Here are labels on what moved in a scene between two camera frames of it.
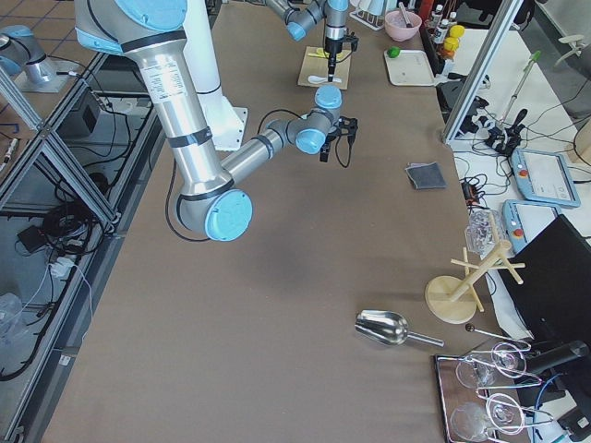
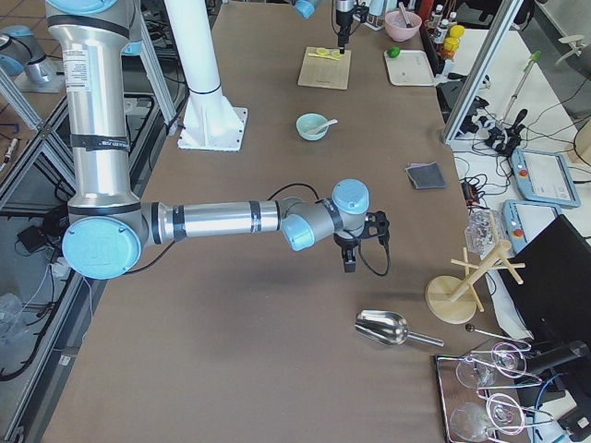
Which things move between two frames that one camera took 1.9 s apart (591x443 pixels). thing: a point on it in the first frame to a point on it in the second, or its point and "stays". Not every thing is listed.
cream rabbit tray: (411, 67) stays
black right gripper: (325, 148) to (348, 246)
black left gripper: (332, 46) to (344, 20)
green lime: (393, 52) stays
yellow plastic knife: (319, 53) stays
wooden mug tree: (453, 300) stays
